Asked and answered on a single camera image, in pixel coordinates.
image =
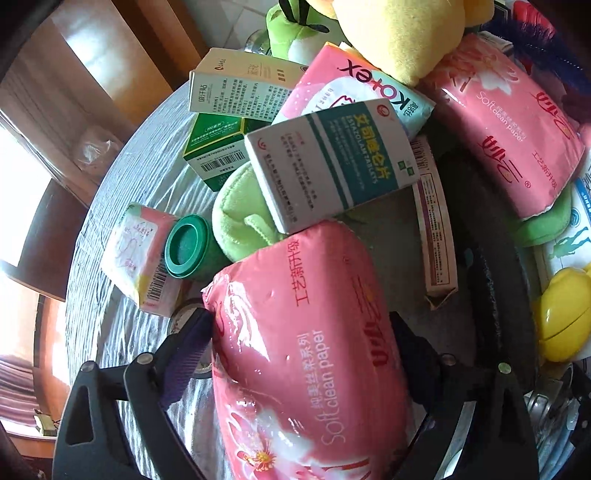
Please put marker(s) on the beige carton box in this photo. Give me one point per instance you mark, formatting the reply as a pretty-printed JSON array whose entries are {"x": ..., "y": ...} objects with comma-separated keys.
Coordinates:
[{"x": 240, "y": 87}]

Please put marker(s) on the small pink white packet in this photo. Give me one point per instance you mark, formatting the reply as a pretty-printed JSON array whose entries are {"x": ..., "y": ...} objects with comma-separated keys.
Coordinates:
[{"x": 134, "y": 249}]

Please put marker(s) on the clear plastic bag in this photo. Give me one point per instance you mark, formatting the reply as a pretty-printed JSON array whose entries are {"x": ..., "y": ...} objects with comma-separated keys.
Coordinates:
[{"x": 97, "y": 150}]

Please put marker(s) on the pink tissue pack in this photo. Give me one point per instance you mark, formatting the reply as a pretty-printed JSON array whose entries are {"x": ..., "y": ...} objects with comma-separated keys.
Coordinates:
[
  {"x": 300, "y": 346},
  {"x": 503, "y": 124}
]

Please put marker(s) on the silver foil packet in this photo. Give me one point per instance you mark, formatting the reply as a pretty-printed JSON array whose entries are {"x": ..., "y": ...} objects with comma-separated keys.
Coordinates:
[{"x": 554, "y": 415}]

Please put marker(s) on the light green plush toy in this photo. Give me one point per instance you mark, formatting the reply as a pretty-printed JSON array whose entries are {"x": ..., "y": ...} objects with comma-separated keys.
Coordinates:
[
  {"x": 240, "y": 217},
  {"x": 540, "y": 226}
]

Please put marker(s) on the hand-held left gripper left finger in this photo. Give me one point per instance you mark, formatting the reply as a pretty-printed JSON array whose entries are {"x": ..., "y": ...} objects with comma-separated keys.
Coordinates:
[{"x": 184, "y": 360}]

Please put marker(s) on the blue feather duster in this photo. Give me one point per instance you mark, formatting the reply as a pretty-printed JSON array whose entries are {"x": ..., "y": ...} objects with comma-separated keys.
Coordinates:
[{"x": 545, "y": 41}]

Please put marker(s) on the white teal medicine box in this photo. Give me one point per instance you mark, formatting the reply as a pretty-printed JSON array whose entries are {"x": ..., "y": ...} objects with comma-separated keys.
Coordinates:
[{"x": 332, "y": 166}]

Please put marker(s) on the pink teal pad packet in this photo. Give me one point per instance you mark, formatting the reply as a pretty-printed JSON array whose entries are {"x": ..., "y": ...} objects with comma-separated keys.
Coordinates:
[{"x": 332, "y": 74}]

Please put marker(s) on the yellow round plastic case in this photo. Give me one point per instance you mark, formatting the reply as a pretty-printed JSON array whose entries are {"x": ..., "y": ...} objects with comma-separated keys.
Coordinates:
[{"x": 563, "y": 318}]

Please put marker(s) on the white green printed packet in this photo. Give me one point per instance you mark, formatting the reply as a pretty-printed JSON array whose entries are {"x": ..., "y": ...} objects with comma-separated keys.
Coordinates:
[{"x": 570, "y": 247}]

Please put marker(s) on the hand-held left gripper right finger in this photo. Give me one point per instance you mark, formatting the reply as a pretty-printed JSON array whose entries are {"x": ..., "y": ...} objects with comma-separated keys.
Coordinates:
[{"x": 418, "y": 367}]

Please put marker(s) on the green capped bottle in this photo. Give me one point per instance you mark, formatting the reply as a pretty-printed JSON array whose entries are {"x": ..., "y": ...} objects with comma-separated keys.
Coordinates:
[{"x": 187, "y": 247}]

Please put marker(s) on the yellow duck plush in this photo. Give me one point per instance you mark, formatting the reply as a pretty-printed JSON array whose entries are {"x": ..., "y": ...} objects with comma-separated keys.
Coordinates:
[{"x": 397, "y": 41}]

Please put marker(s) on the green bird plush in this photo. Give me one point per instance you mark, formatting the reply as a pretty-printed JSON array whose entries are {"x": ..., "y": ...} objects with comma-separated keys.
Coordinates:
[{"x": 295, "y": 37}]

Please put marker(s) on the black lettered cap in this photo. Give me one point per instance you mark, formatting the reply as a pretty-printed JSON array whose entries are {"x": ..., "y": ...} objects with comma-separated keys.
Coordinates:
[{"x": 489, "y": 240}]

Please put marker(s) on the green carton box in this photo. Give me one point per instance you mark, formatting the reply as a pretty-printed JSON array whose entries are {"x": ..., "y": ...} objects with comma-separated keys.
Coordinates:
[{"x": 217, "y": 152}]

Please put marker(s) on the long pink white box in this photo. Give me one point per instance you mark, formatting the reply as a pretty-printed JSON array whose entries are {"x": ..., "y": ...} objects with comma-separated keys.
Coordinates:
[{"x": 434, "y": 221}]

